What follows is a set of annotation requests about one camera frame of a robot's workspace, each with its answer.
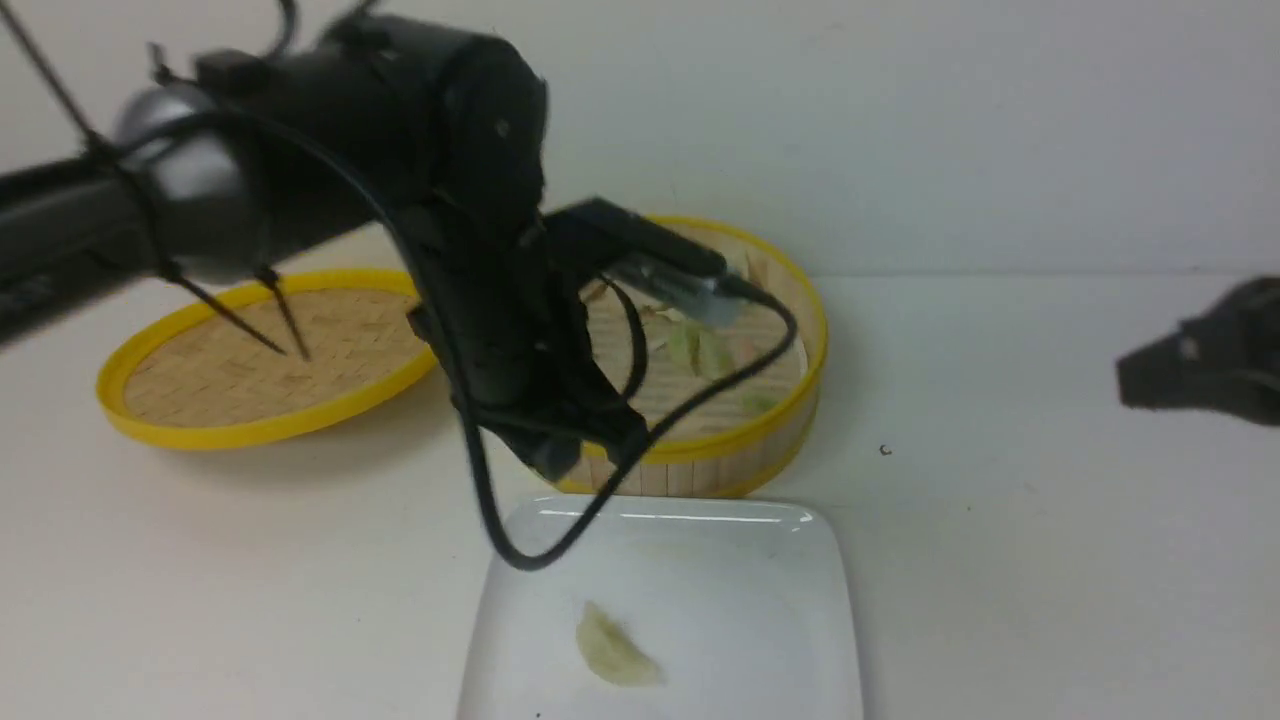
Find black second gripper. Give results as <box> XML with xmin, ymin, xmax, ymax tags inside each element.
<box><xmin>1116</xmin><ymin>275</ymin><xmax>1279</xmax><ymax>427</ymax></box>

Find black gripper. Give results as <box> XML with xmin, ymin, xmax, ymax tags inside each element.
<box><xmin>404</xmin><ymin>202</ymin><xmax>649</xmax><ymax>480</ymax></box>

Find pale green dumpling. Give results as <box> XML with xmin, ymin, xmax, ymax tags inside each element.
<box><xmin>575</xmin><ymin>602</ymin><xmax>666</xmax><ymax>688</ymax></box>

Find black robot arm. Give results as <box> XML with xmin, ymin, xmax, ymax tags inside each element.
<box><xmin>3</xmin><ymin>1</ymin><xmax>800</xmax><ymax>487</ymax></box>

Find white square plate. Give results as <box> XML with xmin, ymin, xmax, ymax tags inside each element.
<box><xmin>457</xmin><ymin>497</ymin><xmax>865</xmax><ymax>719</ymax></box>

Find green dumpling centre left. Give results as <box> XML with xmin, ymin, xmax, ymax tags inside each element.
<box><xmin>666</xmin><ymin>322</ymin><xmax>701</xmax><ymax>375</ymax></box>

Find yellow rimmed bamboo steamer basket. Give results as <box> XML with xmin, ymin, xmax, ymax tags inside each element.
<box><xmin>545</xmin><ymin>215</ymin><xmax>829</xmax><ymax>498</ymax></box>

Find yellow rimmed bamboo steamer lid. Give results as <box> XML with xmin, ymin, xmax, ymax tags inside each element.
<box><xmin>96</xmin><ymin>268</ymin><xmax>436</xmax><ymax>451</ymax></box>

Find black cable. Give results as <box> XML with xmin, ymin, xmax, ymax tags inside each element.
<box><xmin>110</xmin><ymin>105</ymin><xmax>799</xmax><ymax>571</ymax></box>

